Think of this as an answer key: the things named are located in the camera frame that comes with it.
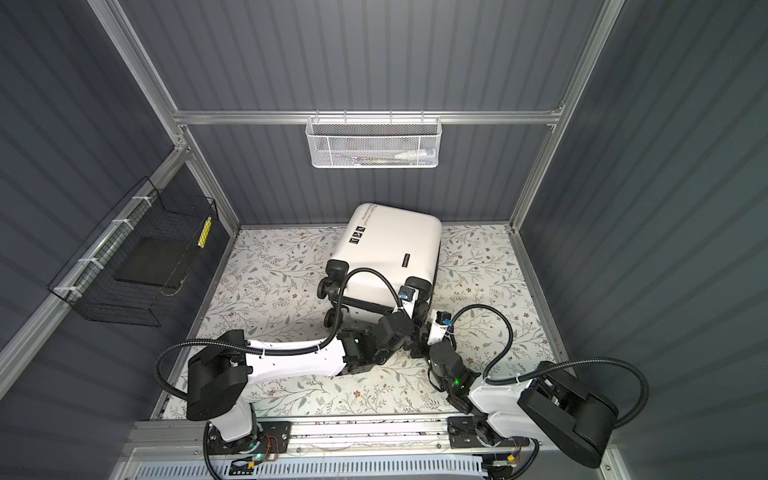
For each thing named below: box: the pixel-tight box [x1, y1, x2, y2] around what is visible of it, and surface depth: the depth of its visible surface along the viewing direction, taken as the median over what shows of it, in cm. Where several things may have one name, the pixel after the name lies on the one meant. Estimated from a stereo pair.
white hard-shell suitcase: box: [316, 203, 442, 328], surface depth 86 cm
